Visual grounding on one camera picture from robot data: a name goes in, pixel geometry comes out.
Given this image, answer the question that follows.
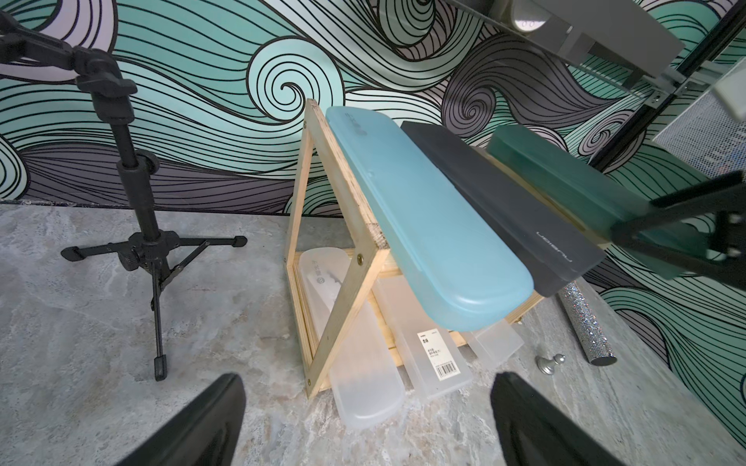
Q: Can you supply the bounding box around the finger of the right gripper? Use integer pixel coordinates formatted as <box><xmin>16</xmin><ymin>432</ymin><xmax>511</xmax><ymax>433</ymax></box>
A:
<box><xmin>611</xmin><ymin>171</ymin><xmax>745</xmax><ymax>290</ymax></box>

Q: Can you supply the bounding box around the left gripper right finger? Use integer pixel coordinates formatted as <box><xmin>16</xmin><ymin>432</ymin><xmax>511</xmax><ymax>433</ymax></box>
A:
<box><xmin>491</xmin><ymin>372</ymin><xmax>622</xmax><ymax>466</ymax></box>

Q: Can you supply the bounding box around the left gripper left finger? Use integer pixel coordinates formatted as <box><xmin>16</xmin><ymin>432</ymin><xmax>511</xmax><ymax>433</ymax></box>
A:
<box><xmin>120</xmin><ymin>373</ymin><xmax>247</xmax><ymax>465</ymax></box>

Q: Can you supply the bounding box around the translucent rectangular pencil case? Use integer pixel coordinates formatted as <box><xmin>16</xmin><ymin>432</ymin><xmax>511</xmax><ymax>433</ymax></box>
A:
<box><xmin>460</xmin><ymin>320</ymin><xmax>524</xmax><ymax>370</ymax></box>

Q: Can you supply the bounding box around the dark green pencil case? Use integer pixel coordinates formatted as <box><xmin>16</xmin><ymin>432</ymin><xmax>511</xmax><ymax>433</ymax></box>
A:
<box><xmin>487</xmin><ymin>125</ymin><xmax>685</xmax><ymax>280</ymax></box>

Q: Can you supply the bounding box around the light blue pencil case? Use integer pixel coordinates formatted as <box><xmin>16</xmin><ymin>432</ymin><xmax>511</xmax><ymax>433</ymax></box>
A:
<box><xmin>326</xmin><ymin>107</ymin><xmax>534</xmax><ymax>331</ymax></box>

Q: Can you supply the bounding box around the black pencil case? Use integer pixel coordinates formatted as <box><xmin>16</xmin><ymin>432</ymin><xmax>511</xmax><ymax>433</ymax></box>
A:
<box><xmin>401</xmin><ymin>122</ymin><xmax>604</xmax><ymax>297</ymax></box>

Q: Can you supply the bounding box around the translucent case with barcode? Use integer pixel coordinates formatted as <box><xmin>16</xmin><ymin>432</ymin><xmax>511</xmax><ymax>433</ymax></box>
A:
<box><xmin>373</xmin><ymin>275</ymin><xmax>473</xmax><ymax>402</ymax></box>

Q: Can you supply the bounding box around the rounded translucent pencil case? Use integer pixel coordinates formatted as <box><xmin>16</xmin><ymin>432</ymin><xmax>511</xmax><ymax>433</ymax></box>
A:
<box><xmin>298</xmin><ymin>248</ymin><xmax>405</xmax><ymax>429</ymax></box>

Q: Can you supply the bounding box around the wooden two-tier shelf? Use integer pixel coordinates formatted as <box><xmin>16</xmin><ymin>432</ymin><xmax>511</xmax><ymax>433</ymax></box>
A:
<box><xmin>286</xmin><ymin>100</ymin><xmax>535</xmax><ymax>415</ymax></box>

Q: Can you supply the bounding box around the silver knob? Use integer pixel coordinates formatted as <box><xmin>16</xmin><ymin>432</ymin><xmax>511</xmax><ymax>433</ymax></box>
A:
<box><xmin>535</xmin><ymin>353</ymin><xmax>566</xmax><ymax>376</ymax></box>

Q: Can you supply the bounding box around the glittery silver tube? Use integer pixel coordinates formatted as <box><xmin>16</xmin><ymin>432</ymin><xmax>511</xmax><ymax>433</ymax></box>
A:
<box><xmin>559</xmin><ymin>282</ymin><xmax>617</xmax><ymax>367</ymax></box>

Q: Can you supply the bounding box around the black mini tripod stand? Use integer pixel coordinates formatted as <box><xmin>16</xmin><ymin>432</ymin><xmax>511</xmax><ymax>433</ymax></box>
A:
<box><xmin>1</xmin><ymin>12</ymin><xmax>248</xmax><ymax>382</ymax></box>

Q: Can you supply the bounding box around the clear wall bin upper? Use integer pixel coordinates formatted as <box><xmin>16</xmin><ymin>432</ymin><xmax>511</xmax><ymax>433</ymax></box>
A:
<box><xmin>654</xmin><ymin>90</ymin><xmax>745</xmax><ymax>178</ymax></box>

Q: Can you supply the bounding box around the black wall-mounted tray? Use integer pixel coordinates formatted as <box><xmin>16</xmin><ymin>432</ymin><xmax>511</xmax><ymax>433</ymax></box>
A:
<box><xmin>452</xmin><ymin>0</ymin><xmax>684</xmax><ymax>79</ymax></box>

